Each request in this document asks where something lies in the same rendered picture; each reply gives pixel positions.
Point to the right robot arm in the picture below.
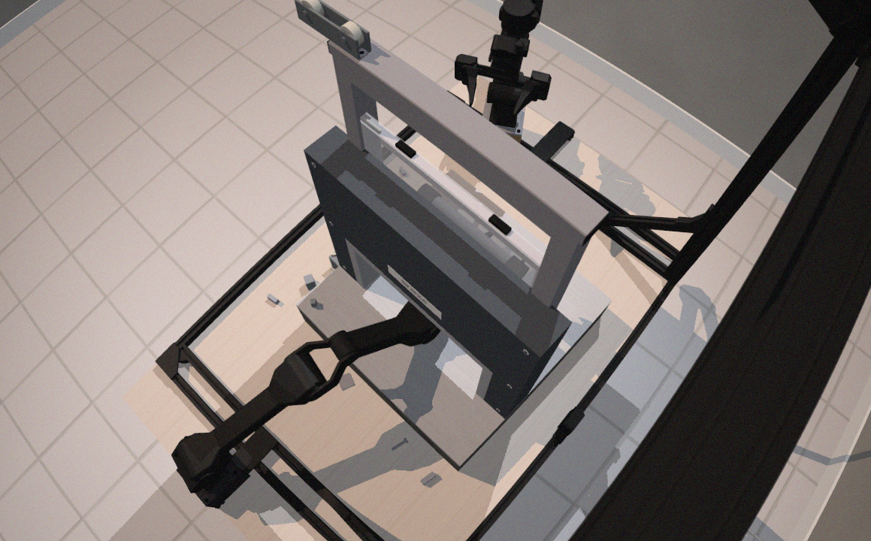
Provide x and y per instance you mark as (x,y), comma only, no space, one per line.
(518,17)

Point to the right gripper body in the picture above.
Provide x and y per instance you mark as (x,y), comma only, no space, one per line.
(509,69)

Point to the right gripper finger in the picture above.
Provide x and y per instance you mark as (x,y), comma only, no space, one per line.
(469,72)
(525,98)

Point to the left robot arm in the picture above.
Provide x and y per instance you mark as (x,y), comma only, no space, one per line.
(297,381)

